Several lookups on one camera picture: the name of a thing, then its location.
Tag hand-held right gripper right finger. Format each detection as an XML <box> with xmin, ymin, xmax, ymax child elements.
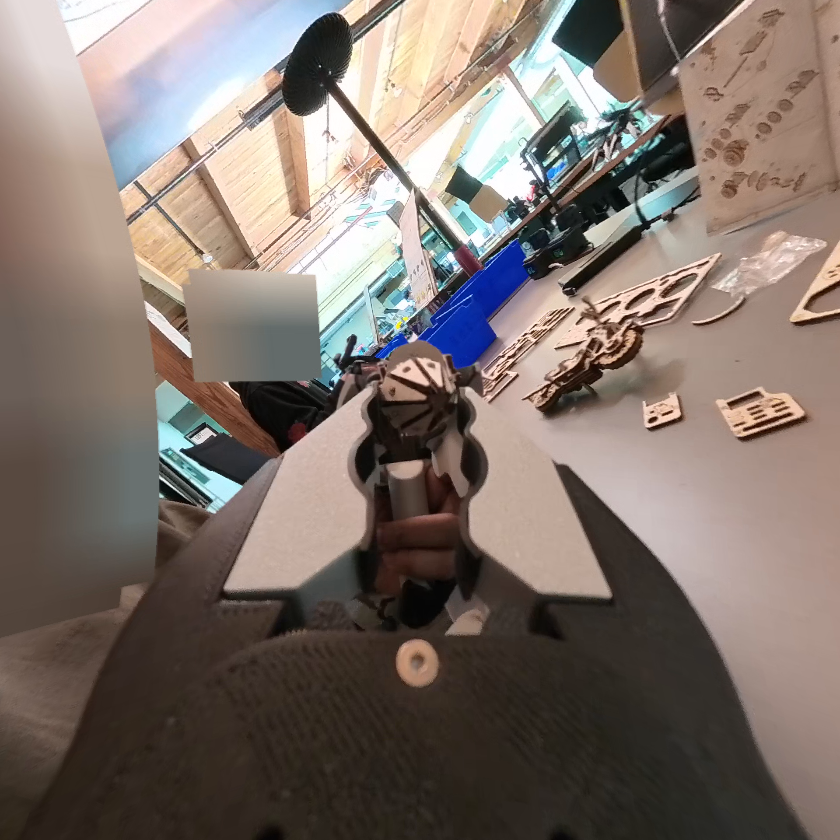
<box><xmin>453</xmin><ymin>392</ymin><xmax>614</xmax><ymax>605</ymax></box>

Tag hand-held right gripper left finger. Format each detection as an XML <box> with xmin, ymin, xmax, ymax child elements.
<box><xmin>222</xmin><ymin>392</ymin><xmax>395</xmax><ymax>608</ymax></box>

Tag wooden cone-shaped model part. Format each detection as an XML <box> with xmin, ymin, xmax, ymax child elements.
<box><xmin>375</xmin><ymin>341</ymin><xmax>462</xmax><ymax>457</ymax></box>

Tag person's left hand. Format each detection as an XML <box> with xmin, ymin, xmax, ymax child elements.
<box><xmin>375</xmin><ymin>472</ymin><xmax>462</xmax><ymax>588</ymax></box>

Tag wooden motorcycle model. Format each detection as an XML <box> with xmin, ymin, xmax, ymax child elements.
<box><xmin>523</xmin><ymin>295</ymin><xmax>645</xmax><ymax>414</ymax></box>

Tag upright pale wooden board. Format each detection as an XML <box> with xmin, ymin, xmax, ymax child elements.
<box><xmin>399</xmin><ymin>190</ymin><xmax>439</xmax><ymax>304</ymax></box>

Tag small wooden cutout piece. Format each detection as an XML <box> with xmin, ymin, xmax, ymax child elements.
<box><xmin>643</xmin><ymin>392</ymin><xmax>682</xmax><ymax>431</ymax></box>

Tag black device with green display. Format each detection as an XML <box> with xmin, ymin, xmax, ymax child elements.
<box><xmin>521</xmin><ymin>223</ymin><xmax>592</xmax><ymax>280</ymax></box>

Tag black flat bar device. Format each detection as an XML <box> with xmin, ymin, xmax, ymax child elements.
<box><xmin>558</xmin><ymin>220</ymin><xmax>651</xmax><ymax>296</ymax></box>

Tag curved wooden strip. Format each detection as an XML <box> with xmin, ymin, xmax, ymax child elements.
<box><xmin>692</xmin><ymin>294</ymin><xmax>747</xmax><ymax>327</ymax></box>

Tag black 3D printer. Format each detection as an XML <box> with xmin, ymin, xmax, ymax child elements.
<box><xmin>520</xmin><ymin>108</ymin><xmax>585</xmax><ymax>211</ymax></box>

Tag wooden sheet with round cutouts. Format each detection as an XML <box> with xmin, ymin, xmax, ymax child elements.
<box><xmin>554</xmin><ymin>252</ymin><xmax>723</xmax><ymax>350</ymax></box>

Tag rectangular wooden cutout piece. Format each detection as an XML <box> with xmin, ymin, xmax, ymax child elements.
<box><xmin>715</xmin><ymin>387</ymin><xmax>807</xmax><ymax>439</ymax></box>

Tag person's brown sweater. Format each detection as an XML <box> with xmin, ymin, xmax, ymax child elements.
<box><xmin>0</xmin><ymin>499</ymin><xmax>227</xmax><ymax>840</ymax></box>

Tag clear plastic bag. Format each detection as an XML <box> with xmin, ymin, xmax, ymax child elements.
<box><xmin>710</xmin><ymin>231</ymin><xmax>829</xmax><ymax>294</ymax></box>

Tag black round lamp on pole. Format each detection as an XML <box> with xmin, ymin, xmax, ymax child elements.
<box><xmin>282</xmin><ymin>13</ymin><xmax>473</xmax><ymax>263</ymax></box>

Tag black monitor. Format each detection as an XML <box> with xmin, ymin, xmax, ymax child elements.
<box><xmin>551</xmin><ymin>0</ymin><xmax>626</xmax><ymax>68</ymax></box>

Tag upright wooden parts sheet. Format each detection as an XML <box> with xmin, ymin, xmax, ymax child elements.
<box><xmin>679</xmin><ymin>0</ymin><xmax>840</xmax><ymax>236</ymax></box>

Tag black cable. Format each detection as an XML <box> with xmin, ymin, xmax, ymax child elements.
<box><xmin>633</xmin><ymin>157</ymin><xmax>697</xmax><ymax>231</ymax></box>

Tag triangular wooden frame sheet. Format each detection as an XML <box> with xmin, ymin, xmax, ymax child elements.
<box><xmin>789</xmin><ymin>239</ymin><xmax>840</xmax><ymax>326</ymax></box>

